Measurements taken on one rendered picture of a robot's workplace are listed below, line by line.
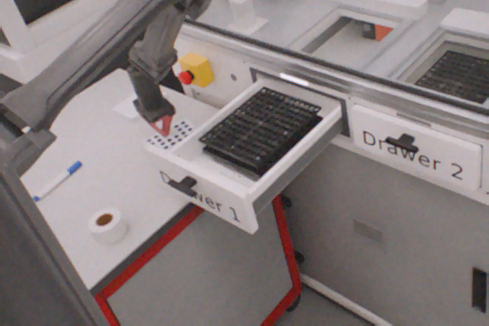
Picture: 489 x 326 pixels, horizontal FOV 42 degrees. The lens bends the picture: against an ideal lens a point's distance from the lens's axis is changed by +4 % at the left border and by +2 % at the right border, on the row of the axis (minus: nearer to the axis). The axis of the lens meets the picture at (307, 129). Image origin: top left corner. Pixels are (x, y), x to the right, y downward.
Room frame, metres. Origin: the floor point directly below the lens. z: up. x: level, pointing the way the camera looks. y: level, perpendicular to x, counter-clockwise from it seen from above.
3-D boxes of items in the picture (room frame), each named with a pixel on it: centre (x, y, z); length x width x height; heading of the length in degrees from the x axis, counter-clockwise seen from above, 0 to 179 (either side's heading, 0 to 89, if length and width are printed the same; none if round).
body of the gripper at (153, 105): (1.23, 0.35, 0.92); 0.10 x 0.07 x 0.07; 31
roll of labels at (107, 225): (0.97, 0.47, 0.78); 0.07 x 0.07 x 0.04
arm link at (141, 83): (1.23, 0.35, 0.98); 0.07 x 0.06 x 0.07; 146
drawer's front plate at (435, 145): (0.94, -0.21, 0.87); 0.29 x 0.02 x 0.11; 45
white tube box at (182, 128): (1.22, 0.34, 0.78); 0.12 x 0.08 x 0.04; 120
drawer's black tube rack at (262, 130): (1.08, 0.10, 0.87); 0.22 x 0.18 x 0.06; 135
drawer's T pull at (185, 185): (0.92, 0.26, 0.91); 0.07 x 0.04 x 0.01; 45
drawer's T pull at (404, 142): (0.92, -0.19, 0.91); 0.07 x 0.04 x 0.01; 45
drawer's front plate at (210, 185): (0.94, 0.24, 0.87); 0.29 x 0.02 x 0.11; 45
